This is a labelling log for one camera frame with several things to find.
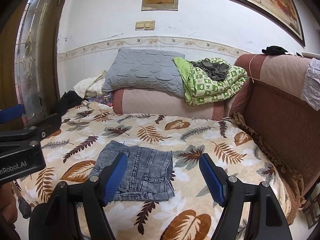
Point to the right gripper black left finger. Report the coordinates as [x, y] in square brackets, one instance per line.
[58, 218]

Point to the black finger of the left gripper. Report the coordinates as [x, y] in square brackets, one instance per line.
[9, 114]
[36, 131]

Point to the blue denim pants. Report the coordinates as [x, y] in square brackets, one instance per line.
[148, 173]

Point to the person's left hand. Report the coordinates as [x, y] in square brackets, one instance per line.
[8, 204]

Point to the black garment beside blanket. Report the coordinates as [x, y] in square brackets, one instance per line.
[69, 100]

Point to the leaf pattern beige blanket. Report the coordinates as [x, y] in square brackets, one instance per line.
[72, 152]

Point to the cream bundled cloth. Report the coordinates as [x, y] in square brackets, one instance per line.
[91, 87]

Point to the colourful printed fabric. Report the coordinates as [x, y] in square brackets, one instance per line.
[106, 99]

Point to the wooden door with glass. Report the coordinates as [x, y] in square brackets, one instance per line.
[29, 60]

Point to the grey quilted pillow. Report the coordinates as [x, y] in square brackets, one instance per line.
[145, 68]

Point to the white lace cloth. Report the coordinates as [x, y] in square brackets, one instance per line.
[311, 87]

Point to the green patterned folded quilt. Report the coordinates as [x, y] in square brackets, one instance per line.
[200, 89]

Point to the dark olive garment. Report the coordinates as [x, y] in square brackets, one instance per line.
[215, 70]

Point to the black cloth on sofa back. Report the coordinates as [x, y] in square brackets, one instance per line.
[274, 51]

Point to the beige wall switch plate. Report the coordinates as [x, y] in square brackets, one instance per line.
[145, 25]

